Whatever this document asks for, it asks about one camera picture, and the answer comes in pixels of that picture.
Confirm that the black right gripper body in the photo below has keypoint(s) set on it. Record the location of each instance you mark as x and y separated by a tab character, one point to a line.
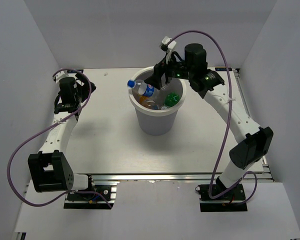
175	69

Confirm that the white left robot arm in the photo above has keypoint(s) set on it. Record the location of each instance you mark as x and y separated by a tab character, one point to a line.
49	168

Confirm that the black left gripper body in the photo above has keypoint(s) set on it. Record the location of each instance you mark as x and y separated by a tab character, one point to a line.
84	89

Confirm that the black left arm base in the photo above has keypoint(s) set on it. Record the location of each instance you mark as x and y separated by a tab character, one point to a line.
100	195

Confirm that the blue-cap clear bottle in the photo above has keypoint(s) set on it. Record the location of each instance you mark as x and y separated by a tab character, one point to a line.
140	88

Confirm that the blue corner sticker right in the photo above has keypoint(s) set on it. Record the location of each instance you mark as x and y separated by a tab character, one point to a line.
223	69

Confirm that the green bottle in bin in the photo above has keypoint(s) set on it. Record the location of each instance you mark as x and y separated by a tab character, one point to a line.
171	99

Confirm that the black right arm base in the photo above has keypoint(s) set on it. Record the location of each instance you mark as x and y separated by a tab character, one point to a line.
229	202

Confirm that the aluminium front rail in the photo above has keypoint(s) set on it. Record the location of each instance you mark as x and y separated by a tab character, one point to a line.
152	177

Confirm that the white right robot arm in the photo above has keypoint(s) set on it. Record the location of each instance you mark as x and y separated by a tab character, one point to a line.
253	141

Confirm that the crushed clear blue-label bottle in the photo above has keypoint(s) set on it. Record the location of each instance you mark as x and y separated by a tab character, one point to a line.
162	107

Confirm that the white round bin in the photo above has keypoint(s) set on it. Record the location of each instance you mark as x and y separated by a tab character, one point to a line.
157	122

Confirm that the blue corner sticker left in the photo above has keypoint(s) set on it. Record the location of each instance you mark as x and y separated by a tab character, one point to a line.
74	71

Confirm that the blue corner sticker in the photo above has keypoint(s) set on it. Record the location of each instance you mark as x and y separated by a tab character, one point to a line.
74	71
223	69

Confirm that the yellow-cap orange-label bottle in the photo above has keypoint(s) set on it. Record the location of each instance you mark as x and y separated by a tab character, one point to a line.
148	102

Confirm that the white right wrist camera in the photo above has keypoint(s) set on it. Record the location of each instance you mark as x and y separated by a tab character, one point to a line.
168	46

